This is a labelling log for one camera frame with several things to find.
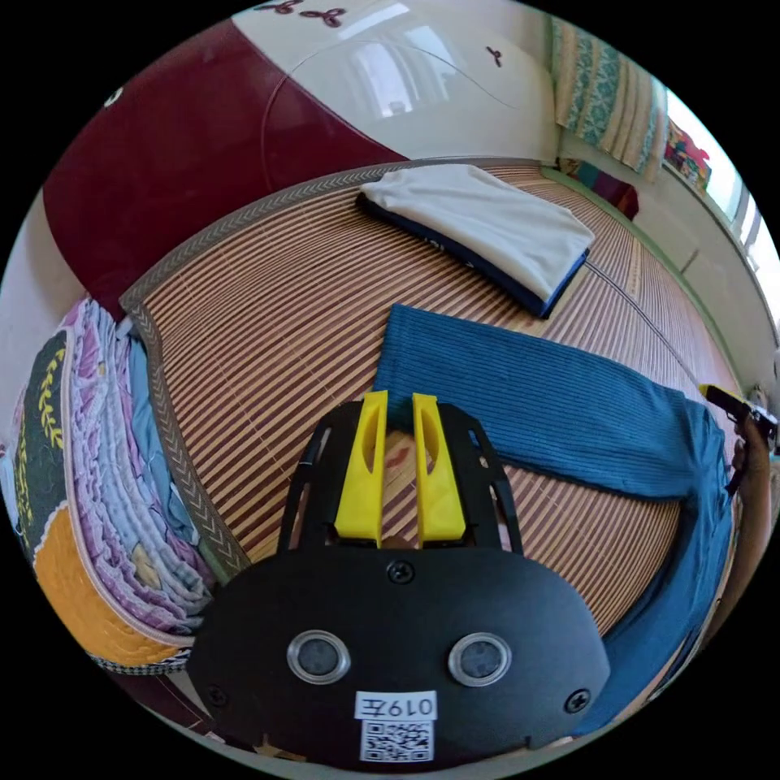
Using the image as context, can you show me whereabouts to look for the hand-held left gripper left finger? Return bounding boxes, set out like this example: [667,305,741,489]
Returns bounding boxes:
[333,391,388,547]

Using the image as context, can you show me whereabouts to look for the bed with woven mat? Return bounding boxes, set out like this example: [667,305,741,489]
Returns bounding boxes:
[119,157,752,648]

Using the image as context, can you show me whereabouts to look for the maroon and cream headboard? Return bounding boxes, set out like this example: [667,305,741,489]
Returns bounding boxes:
[42,0,561,323]

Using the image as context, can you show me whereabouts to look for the teal patterned curtain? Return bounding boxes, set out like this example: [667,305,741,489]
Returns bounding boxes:
[550,16,670,185]

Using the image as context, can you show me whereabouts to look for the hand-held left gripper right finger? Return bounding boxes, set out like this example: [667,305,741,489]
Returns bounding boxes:
[412,392,470,547]

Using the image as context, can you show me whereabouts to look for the window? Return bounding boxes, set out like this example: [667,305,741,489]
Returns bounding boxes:
[662,89,766,272]

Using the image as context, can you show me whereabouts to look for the person's right hand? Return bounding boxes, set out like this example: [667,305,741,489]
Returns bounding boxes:
[730,420,778,490]

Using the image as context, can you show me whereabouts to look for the folded floral quilt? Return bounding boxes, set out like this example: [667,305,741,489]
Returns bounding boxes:
[0,297,252,675]

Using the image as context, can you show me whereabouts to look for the pile of clothes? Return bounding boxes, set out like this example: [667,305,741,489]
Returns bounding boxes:
[355,164,596,320]

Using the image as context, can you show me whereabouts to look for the person's right forearm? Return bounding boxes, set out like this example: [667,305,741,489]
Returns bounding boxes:
[721,481,780,620]

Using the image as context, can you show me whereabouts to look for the blue long-sleeve shirt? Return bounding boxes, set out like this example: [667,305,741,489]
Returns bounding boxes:
[372,303,739,739]

